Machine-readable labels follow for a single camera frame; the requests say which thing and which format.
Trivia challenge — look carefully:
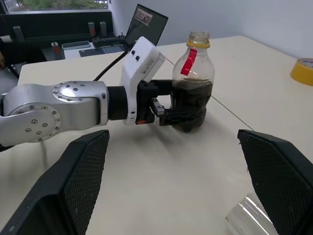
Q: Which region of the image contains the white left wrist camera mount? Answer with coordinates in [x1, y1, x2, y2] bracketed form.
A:
[119, 36, 167, 126]

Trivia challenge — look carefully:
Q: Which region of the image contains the light blue flat case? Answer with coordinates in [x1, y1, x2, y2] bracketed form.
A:
[61, 41, 91, 50]

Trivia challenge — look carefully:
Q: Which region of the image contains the clear plastic cup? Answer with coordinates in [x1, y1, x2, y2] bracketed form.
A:
[224, 191, 280, 235]

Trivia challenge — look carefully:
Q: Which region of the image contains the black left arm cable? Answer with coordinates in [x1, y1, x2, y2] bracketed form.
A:
[92, 47, 130, 82]

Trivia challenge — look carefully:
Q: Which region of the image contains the black laptop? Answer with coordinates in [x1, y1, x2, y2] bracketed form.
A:
[78, 3, 169, 59]

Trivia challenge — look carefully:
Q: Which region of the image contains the black remote controller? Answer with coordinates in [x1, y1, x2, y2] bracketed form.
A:
[92, 33, 126, 48]

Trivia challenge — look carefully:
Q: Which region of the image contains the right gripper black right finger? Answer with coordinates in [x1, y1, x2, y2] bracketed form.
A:
[237, 129, 313, 235]

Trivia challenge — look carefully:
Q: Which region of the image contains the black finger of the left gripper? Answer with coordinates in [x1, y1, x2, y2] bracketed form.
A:
[158, 108, 208, 127]
[156, 79, 177, 110]

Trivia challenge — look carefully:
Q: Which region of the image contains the dark soda bottle yellow cap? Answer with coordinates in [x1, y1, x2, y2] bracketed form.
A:
[172, 31, 216, 134]

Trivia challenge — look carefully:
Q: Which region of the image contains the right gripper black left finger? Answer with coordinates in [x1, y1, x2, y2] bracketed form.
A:
[0, 129, 110, 235]

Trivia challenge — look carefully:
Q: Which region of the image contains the yellow tape roll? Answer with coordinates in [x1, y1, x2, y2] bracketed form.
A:
[290, 58, 313, 87]

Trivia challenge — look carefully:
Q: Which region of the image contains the black desk partition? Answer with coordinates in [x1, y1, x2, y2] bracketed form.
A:
[0, 11, 114, 45]

